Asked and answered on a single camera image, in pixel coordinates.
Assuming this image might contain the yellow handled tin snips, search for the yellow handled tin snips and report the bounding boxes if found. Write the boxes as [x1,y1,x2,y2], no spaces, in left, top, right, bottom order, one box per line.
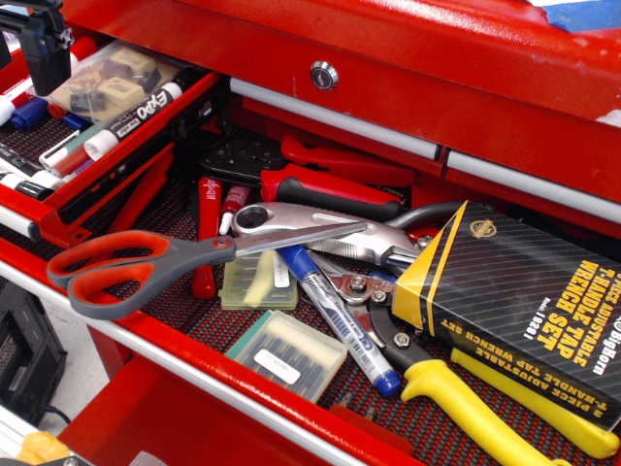
[310,252,620,465]

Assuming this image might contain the green plastic bit case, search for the green plastic bit case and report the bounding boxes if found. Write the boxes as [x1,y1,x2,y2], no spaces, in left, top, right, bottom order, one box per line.
[218,250,299,311]

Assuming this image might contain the black electronic device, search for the black electronic device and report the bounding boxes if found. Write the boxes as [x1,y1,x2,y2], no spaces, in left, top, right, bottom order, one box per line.
[1,279,67,425]

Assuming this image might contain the open upper red drawer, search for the open upper red drawer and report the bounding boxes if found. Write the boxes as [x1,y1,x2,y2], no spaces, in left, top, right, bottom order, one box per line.
[1,37,220,247]

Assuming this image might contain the clear plastic bit case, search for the clear plastic bit case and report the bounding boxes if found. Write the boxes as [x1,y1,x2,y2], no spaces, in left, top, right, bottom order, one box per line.
[226,311,348,403]

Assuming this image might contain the red grey handled scissors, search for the red grey handled scissors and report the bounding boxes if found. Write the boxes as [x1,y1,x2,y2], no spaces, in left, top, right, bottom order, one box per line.
[47,222,367,320]

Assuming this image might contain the blue capped marker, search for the blue capped marker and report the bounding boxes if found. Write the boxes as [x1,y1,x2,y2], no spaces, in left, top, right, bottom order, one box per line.
[10,97,49,131]

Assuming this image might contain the clear bag of small parts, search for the clear bag of small parts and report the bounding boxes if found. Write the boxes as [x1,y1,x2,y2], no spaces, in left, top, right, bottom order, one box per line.
[46,40,185,123]

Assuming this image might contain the red handled screwdriver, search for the red handled screwdriver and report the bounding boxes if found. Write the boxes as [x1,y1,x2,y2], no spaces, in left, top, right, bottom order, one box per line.
[191,176,222,299]

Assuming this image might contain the black white marker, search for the black white marker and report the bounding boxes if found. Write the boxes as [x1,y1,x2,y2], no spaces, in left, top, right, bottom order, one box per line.
[1,171,52,201]

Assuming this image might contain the small red threadlocker bottle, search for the small red threadlocker bottle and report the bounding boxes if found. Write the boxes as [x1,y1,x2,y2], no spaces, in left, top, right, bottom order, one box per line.
[219,184,251,235]

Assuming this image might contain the red black handled crimper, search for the red black handled crimper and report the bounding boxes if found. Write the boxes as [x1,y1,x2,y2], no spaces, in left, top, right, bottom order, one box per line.
[195,131,415,221]

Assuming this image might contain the red dry-erase marker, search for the red dry-erase marker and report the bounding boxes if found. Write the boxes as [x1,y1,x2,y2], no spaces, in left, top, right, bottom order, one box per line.
[47,147,91,178]

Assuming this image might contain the red metal tool chest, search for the red metal tool chest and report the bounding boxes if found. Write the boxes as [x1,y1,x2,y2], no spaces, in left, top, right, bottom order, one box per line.
[0,0,621,466]

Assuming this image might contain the silver metal hand tool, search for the silver metal hand tool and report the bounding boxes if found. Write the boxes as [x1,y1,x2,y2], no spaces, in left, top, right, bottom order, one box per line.
[230,201,422,273]

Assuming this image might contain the black yellow tap wrench box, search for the black yellow tap wrench box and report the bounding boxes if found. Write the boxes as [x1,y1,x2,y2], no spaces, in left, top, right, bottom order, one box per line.
[392,202,620,429]

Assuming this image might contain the silver cylinder lock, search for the silver cylinder lock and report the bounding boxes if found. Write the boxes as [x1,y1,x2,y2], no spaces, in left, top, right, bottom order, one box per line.
[310,60,339,91]

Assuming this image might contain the black Expo dry-erase marker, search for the black Expo dry-erase marker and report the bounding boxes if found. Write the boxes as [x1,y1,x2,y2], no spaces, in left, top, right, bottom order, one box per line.
[83,68,203,160]

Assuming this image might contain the blue white marker pen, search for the blue white marker pen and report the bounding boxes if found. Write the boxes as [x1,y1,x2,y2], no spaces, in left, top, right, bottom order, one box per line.
[277,246,401,397]

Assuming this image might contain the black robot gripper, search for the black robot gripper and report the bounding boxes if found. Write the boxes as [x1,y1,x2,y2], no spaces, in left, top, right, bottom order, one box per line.
[1,0,74,96]

